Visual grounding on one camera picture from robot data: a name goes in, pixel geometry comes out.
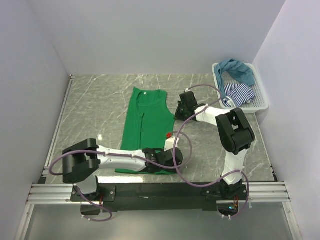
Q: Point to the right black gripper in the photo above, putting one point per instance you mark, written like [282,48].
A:
[178,115]

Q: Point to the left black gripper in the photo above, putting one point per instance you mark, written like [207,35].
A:
[171,169]

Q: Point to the green tank top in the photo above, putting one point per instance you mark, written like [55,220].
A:
[148,121]

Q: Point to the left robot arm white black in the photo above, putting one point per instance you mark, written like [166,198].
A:
[83,159]

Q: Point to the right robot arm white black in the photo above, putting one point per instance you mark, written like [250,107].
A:
[236,136]

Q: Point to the striped tank top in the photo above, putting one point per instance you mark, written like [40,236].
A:
[237,94]

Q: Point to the blue tank top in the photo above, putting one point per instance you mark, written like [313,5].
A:
[237,70]

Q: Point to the black base beam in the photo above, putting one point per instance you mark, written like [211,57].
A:
[118,197]

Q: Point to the white plastic basket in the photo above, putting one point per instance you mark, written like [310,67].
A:
[259,103]

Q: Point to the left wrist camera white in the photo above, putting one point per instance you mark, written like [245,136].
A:
[169,143]

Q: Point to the aluminium rail frame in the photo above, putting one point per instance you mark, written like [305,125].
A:
[95,106]

